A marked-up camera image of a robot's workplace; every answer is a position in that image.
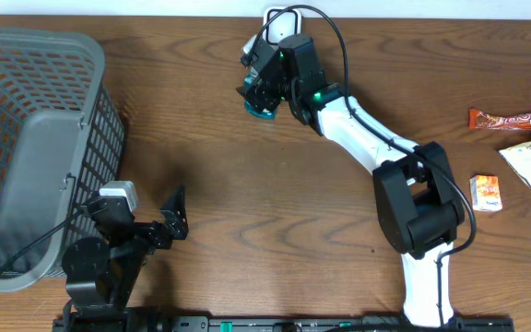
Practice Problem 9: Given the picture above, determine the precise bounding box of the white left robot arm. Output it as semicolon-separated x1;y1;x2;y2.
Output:
53;181;189;331

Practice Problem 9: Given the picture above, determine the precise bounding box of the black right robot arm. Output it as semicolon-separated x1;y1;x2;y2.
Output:
237;34;464;327

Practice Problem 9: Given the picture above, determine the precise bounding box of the small orange box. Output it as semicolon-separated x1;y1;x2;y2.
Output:
469;175;502;212

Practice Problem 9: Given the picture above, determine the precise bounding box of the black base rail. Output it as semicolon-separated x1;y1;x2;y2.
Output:
53;314;516;332

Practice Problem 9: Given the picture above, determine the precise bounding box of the teal mouthwash bottle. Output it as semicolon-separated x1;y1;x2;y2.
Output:
243;69;277;120

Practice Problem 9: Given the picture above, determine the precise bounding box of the dark grey plastic basket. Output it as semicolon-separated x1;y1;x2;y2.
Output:
0;29;125;292

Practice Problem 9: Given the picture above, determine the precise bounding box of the white barcode scanner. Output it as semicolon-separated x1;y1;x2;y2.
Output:
262;9;302;46

